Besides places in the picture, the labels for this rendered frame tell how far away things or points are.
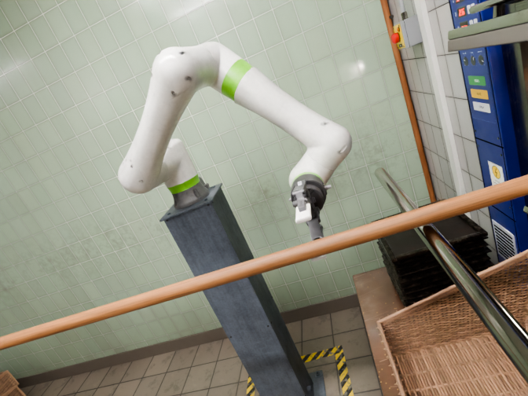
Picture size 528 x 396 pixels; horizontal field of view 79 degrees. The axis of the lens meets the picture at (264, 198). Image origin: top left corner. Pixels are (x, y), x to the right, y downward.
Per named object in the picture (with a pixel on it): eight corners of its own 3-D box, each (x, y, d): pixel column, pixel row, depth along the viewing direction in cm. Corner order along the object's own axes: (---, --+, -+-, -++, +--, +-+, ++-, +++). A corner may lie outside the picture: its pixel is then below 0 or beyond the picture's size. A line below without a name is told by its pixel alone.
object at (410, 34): (416, 43, 130) (410, 17, 127) (425, 41, 121) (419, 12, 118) (397, 50, 132) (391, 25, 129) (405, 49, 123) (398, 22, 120)
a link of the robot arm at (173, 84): (105, 182, 108) (147, 36, 74) (141, 164, 120) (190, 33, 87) (133, 207, 107) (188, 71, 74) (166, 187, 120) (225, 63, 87)
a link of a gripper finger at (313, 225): (302, 210, 77) (303, 213, 78) (309, 247, 69) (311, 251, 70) (317, 204, 76) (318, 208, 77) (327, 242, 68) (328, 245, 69)
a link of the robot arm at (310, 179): (295, 210, 91) (283, 181, 88) (335, 196, 88) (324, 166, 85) (295, 219, 85) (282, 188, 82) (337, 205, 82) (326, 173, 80)
